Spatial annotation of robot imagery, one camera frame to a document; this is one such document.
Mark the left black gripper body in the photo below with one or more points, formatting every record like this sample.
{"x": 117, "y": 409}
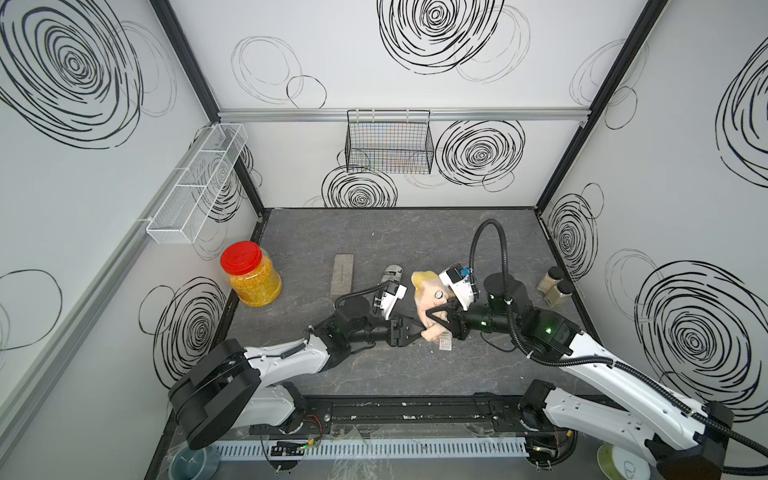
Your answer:
{"x": 386, "y": 334}

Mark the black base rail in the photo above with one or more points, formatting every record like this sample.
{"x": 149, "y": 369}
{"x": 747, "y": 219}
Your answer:
{"x": 319, "y": 413}

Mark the teal tape roll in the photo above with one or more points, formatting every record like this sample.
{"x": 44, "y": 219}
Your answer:
{"x": 190, "y": 464}

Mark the black wire basket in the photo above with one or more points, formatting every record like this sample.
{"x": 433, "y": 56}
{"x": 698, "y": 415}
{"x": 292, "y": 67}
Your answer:
{"x": 389, "y": 141}

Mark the brown spice bottle near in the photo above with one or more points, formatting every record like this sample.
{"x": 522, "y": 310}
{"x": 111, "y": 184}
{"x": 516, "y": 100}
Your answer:
{"x": 559, "y": 293}

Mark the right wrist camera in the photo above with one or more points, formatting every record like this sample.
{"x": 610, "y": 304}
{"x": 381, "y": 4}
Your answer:
{"x": 460, "y": 281}

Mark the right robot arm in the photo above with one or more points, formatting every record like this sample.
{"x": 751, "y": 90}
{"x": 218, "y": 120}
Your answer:
{"x": 681, "y": 437}

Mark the green tape roll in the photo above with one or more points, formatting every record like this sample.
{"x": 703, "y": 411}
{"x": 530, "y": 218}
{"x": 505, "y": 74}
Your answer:
{"x": 619, "y": 464}

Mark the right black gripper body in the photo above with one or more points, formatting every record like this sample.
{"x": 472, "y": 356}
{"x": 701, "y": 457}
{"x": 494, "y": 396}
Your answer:
{"x": 478, "y": 317}

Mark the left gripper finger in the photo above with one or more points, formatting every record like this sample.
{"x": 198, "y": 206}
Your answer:
{"x": 413, "y": 324}
{"x": 413, "y": 335}

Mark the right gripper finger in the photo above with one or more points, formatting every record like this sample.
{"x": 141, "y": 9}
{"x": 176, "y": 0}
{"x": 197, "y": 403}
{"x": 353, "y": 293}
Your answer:
{"x": 441, "y": 313}
{"x": 437, "y": 331}

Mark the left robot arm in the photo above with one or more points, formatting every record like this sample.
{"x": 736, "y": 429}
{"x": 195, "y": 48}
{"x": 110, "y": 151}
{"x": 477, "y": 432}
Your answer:
{"x": 235, "y": 386}

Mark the grey rectangular eyeglass case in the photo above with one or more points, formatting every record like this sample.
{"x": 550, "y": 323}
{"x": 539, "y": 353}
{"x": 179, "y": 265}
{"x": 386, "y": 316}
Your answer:
{"x": 342, "y": 275}

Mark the white mesh shelf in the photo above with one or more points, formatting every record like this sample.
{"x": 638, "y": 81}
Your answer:
{"x": 186, "y": 208}

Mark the white slotted cable duct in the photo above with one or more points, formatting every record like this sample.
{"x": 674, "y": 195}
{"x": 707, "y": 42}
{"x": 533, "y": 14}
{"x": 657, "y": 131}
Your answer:
{"x": 373, "y": 449}

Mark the red lid yellow jar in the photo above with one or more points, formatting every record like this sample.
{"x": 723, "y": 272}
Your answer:
{"x": 251, "y": 273}

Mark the brown spice bottle far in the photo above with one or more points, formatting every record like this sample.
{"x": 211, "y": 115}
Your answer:
{"x": 551, "y": 278}

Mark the brown spice bottle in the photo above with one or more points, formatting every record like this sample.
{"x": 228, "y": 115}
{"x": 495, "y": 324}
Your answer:
{"x": 551, "y": 278}
{"x": 559, "y": 293}

